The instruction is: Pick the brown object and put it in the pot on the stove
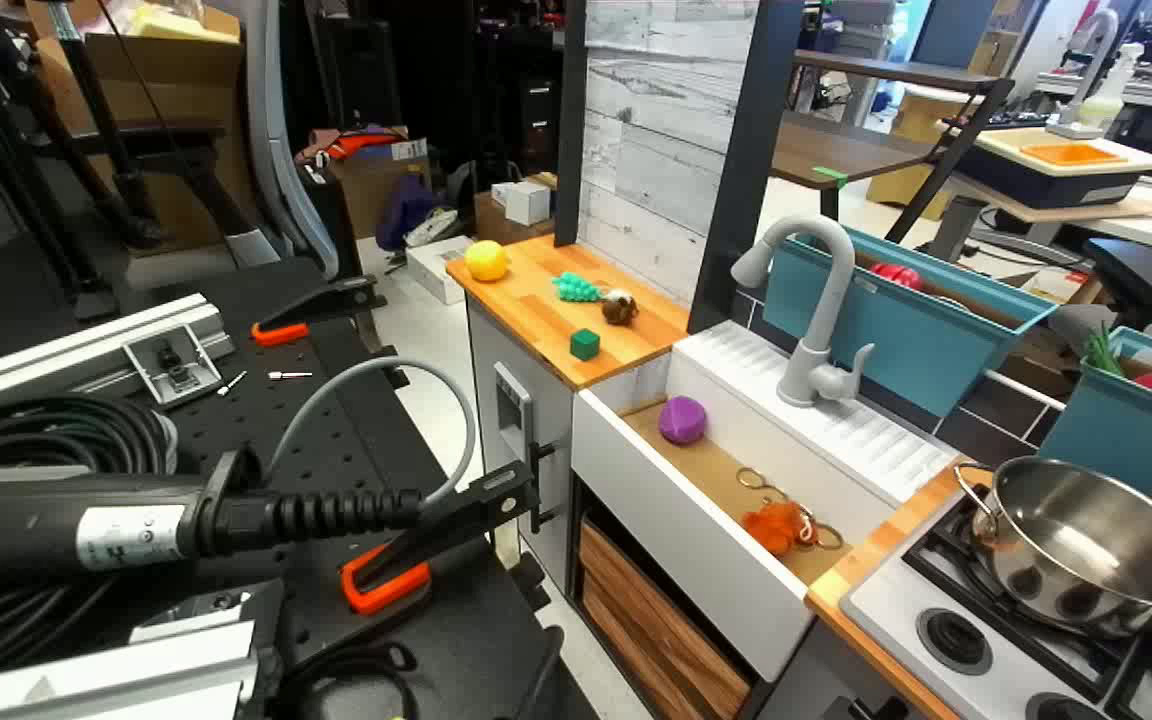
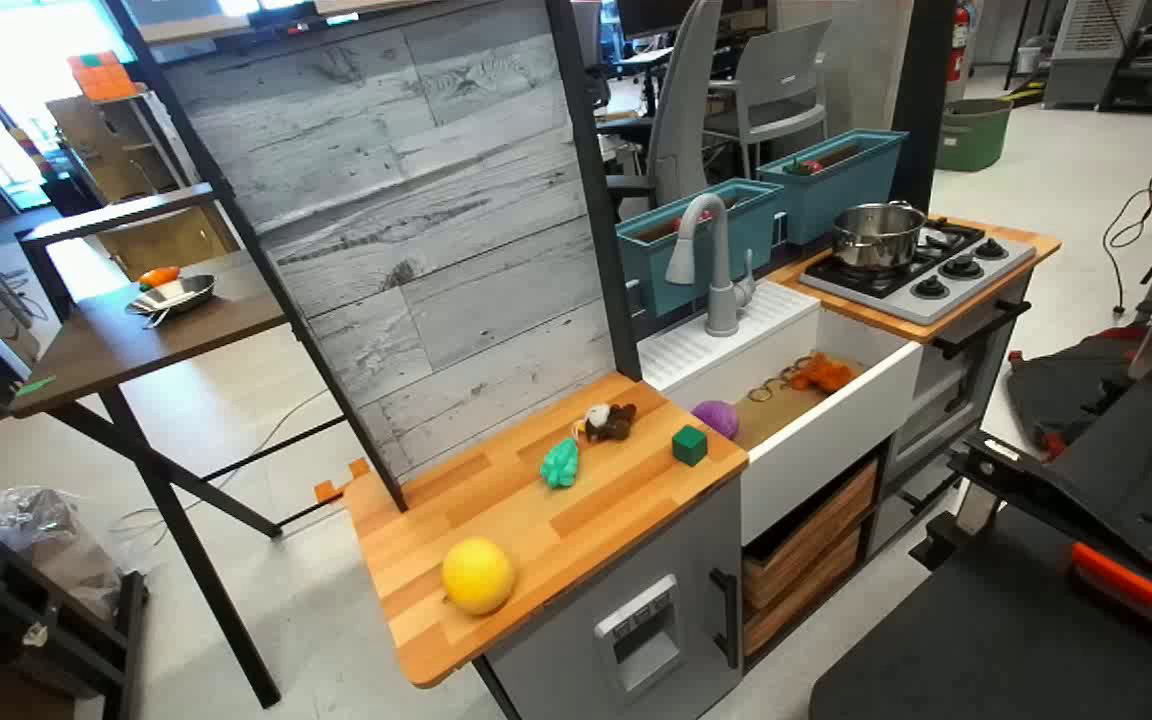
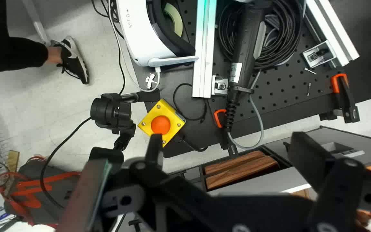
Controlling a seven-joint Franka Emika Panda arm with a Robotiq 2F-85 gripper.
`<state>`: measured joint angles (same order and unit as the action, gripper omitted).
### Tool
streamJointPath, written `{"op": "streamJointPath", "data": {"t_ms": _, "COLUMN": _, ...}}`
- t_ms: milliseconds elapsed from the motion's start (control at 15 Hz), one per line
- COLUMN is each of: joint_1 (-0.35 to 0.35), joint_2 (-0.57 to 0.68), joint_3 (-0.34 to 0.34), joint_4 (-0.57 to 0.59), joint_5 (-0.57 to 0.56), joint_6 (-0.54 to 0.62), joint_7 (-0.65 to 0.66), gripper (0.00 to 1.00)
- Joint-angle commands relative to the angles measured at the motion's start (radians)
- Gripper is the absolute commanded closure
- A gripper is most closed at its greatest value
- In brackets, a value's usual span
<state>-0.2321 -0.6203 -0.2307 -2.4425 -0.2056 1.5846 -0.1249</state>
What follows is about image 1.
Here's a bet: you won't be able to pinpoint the green bumpy toy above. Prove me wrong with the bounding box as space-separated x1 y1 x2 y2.
548 268 608 310

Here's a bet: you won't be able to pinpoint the aluminium extrusion rail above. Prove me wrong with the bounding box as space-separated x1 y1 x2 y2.
0 292 229 413

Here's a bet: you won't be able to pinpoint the cardboard box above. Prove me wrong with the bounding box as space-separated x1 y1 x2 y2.
20 0 260 253

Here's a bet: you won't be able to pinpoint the dark brown white toy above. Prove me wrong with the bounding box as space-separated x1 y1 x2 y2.
599 286 643 331

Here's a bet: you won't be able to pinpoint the purple toy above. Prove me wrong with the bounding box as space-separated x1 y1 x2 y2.
656 391 712 451

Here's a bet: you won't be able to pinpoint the black cable coil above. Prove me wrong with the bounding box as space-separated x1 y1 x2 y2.
0 391 179 683

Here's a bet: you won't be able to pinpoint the black clamp with orange handle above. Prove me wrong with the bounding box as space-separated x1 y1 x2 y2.
336 456 544 621

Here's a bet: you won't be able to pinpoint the dark brown table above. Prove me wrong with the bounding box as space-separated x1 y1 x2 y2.
768 47 1014 246

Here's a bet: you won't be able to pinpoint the small black orange clamp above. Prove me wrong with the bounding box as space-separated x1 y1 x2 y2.
247 272 389 351

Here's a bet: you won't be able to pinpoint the white toy stove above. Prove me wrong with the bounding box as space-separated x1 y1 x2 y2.
840 496 1152 720

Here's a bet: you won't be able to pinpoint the small white box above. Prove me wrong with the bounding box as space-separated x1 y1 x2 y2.
488 175 557 231

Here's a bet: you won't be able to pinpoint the black frame post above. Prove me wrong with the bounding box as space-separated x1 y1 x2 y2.
684 0 806 338

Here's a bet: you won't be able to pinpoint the teal plastic bin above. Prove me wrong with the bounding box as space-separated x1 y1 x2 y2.
754 216 1059 424
1037 324 1152 565

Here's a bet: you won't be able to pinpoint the black cable connector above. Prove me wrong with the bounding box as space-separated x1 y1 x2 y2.
0 451 426 594

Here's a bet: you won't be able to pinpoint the grey cabinet with wooden countertop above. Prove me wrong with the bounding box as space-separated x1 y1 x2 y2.
445 231 693 597

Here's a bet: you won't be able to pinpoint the yellow ball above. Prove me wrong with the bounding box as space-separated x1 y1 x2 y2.
459 237 517 289

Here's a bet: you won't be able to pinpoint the white tray with orange contents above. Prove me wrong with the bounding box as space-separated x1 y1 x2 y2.
952 126 1152 213

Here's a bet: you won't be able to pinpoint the small metal bracket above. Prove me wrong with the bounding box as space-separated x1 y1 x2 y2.
120 324 225 407

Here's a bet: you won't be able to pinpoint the grey cable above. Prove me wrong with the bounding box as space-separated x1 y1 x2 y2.
260 351 480 514

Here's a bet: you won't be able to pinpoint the grey toy faucet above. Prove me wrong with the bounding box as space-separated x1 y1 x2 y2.
726 213 880 413

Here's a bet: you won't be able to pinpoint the steel pot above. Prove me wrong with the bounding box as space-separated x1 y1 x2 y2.
952 456 1152 636

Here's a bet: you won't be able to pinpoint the orange brown toy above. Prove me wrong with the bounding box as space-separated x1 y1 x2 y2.
741 496 822 560

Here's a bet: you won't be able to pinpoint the wooden drawers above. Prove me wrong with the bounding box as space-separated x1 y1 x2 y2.
575 517 754 720

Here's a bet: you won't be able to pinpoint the white toy sink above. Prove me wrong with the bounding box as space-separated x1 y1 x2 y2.
569 318 966 690

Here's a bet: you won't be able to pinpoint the whitewashed wood backsplash panel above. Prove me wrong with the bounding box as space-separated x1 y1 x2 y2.
575 0 762 311

